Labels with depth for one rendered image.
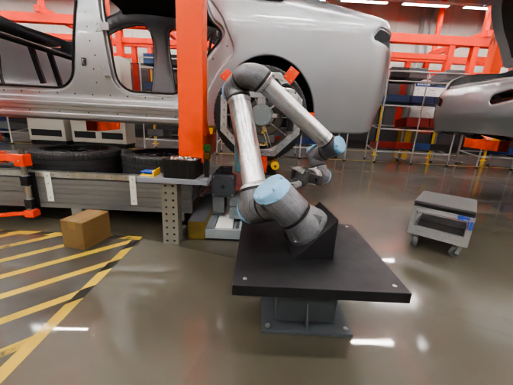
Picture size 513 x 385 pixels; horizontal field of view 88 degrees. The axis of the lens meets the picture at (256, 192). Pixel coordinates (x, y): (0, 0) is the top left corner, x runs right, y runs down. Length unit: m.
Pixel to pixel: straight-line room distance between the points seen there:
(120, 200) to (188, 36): 1.21
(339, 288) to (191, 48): 1.55
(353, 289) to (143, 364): 0.76
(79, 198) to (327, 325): 1.87
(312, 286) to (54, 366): 0.90
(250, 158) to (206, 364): 0.82
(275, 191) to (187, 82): 1.08
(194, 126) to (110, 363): 1.32
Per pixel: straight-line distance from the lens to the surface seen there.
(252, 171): 1.22
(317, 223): 1.10
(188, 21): 1.92
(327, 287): 0.98
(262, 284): 0.94
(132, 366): 1.16
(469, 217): 2.16
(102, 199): 2.26
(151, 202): 2.12
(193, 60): 1.87
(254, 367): 1.11
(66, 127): 7.46
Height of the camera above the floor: 0.84
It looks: 16 degrees down
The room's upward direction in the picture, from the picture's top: 3 degrees clockwise
